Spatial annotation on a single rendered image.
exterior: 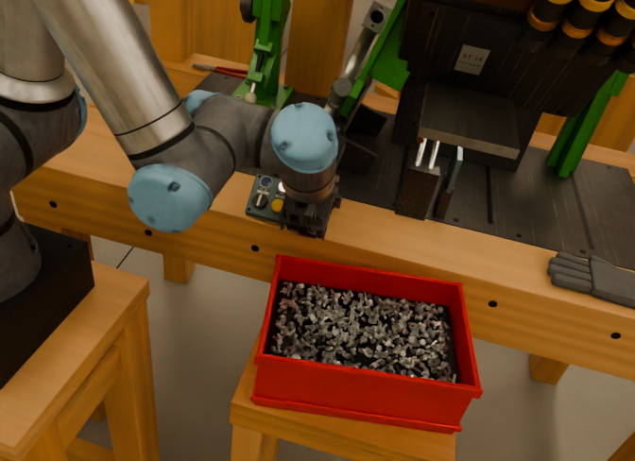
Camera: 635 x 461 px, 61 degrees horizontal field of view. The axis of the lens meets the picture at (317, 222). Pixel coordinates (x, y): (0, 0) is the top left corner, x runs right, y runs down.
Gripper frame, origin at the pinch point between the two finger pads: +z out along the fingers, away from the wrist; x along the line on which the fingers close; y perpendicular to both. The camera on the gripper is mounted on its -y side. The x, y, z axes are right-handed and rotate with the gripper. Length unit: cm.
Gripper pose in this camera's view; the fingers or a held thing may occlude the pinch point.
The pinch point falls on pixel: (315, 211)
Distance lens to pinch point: 94.7
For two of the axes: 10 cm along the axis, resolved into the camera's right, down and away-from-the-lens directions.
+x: 9.6, 2.5, -0.9
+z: 0.1, 3.0, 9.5
